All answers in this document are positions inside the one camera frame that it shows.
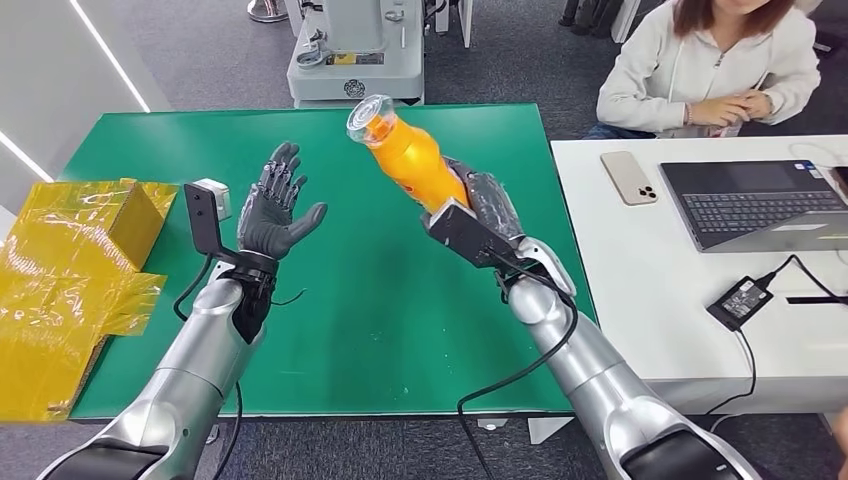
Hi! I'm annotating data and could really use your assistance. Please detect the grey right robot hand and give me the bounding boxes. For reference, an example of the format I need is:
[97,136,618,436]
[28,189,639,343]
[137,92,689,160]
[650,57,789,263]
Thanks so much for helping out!
[442,156,527,245]

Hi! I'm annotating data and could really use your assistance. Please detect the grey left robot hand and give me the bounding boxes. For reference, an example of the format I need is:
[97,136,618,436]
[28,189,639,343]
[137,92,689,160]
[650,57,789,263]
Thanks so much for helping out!
[236,140,329,261]

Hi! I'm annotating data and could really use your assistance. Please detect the orange plastic bottle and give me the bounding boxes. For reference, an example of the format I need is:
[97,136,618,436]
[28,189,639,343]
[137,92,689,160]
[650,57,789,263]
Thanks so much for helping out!
[345,93,472,215]

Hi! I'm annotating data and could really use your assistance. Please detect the beige smartphone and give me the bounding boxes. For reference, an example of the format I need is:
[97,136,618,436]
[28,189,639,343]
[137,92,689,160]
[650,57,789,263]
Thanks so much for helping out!
[600,150,659,207]

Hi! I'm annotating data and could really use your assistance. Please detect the green table mat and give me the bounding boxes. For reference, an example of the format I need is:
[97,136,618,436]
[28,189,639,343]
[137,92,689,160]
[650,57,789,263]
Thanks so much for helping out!
[62,102,598,422]

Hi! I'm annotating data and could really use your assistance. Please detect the pale grey machine base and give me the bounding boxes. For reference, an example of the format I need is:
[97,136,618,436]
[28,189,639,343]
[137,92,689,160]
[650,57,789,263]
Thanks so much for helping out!
[286,0,427,109]

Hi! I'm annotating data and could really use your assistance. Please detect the white furniture panel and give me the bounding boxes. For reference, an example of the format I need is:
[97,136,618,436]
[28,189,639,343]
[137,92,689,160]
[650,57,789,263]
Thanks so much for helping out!
[433,0,475,50]

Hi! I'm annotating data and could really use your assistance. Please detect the white desk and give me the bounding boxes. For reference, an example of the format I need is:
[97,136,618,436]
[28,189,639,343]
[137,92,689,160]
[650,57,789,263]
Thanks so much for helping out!
[549,135,848,435]

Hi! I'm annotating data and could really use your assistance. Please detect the person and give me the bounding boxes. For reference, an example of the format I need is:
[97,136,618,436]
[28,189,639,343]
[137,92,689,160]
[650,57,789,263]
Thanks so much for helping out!
[582,0,823,140]

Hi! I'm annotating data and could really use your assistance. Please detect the black chair legs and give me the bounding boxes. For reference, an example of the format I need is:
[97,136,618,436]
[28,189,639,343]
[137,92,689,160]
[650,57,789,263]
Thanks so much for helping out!
[558,0,621,38]

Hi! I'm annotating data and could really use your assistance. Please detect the chrome stand base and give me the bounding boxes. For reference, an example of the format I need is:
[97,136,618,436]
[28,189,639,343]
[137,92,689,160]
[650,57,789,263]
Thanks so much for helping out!
[246,0,291,25]

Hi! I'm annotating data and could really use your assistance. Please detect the yellow taped cardboard box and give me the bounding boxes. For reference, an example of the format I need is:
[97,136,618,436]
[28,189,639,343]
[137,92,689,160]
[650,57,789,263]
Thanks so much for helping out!
[0,177,181,425]

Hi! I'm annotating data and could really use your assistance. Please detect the white table foot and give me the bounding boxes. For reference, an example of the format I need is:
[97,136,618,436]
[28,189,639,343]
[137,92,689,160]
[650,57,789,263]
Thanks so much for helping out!
[527,417,575,446]

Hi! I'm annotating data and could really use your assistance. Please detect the dark grey laptop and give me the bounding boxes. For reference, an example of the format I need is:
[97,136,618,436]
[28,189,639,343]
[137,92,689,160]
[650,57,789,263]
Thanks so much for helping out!
[659,158,848,254]

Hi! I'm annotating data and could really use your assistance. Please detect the black power adapter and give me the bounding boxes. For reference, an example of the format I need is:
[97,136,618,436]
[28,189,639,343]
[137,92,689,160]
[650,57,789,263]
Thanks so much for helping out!
[705,276,774,333]

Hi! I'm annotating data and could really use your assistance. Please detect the person's hand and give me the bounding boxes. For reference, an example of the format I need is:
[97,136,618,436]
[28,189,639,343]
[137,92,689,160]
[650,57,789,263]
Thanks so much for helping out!
[831,407,848,460]

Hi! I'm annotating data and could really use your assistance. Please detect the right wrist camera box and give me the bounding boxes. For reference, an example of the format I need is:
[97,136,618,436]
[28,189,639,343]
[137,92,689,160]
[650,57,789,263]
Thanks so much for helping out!
[421,198,525,272]

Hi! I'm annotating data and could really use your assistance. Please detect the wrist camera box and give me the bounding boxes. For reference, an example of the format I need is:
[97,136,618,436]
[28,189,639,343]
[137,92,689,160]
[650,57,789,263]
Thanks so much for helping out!
[184,177,280,273]
[421,198,525,272]

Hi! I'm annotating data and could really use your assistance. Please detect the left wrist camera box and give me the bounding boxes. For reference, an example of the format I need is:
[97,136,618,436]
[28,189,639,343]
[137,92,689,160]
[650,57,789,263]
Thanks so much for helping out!
[184,177,280,273]

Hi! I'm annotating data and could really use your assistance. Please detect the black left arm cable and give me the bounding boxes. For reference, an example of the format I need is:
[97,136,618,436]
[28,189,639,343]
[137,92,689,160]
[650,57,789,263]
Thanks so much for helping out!
[173,254,243,480]

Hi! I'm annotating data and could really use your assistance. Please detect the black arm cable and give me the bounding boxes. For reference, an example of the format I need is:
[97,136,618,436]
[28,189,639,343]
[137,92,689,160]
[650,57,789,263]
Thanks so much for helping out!
[457,248,581,480]
[173,254,243,480]

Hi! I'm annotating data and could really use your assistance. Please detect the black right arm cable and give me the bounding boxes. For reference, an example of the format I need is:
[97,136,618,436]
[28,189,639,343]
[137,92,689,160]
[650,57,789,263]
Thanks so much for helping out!
[457,248,581,480]

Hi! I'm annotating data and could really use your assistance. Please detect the white furniture post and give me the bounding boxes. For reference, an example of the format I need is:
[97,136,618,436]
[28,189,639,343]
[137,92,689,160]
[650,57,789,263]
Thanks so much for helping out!
[609,0,644,45]

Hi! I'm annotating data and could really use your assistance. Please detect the thin black power cable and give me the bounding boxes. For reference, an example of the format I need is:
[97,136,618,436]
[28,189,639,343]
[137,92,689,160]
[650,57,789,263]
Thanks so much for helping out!
[703,329,758,419]
[755,254,848,303]

